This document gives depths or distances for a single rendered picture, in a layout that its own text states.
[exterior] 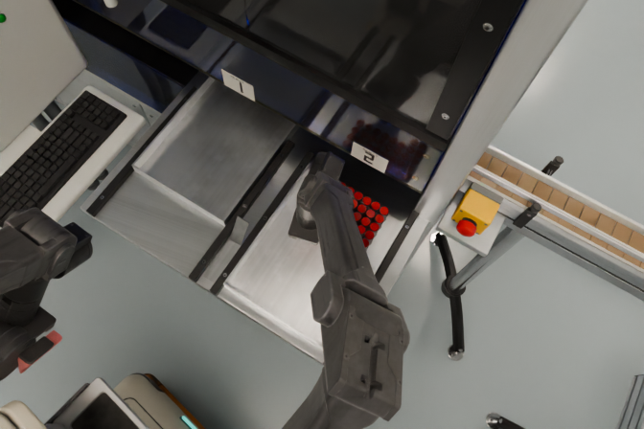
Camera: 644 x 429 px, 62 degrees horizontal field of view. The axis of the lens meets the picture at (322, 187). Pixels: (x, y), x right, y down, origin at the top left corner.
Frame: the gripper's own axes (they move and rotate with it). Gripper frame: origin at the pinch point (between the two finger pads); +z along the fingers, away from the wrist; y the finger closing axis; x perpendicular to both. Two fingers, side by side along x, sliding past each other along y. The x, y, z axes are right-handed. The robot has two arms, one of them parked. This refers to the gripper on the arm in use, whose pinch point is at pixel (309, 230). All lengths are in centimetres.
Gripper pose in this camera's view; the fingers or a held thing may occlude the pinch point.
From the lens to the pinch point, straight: 119.2
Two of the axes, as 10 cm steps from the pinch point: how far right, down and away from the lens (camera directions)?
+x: -9.6, -2.9, 0.7
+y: 2.9, -8.8, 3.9
